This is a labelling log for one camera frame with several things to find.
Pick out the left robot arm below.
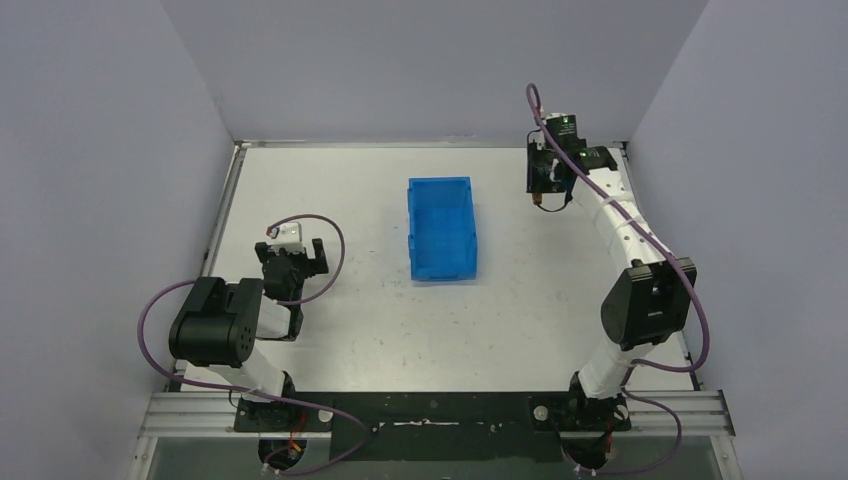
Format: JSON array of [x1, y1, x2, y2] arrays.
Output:
[[169, 238, 329, 431]]

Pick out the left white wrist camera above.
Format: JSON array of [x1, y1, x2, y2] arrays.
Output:
[[266, 221, 305, 254]]

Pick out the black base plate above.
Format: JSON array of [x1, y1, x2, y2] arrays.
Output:
[[233, 391, 631, 463]]

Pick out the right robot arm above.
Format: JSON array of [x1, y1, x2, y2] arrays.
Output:
[[527, 114, 689, 429]]

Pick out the blue plastic bin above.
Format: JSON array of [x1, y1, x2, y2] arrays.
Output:
[[407, 176, 478, 282]]

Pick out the aluminium frame rail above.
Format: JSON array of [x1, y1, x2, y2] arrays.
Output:
[[128, 391, 743, 479]]

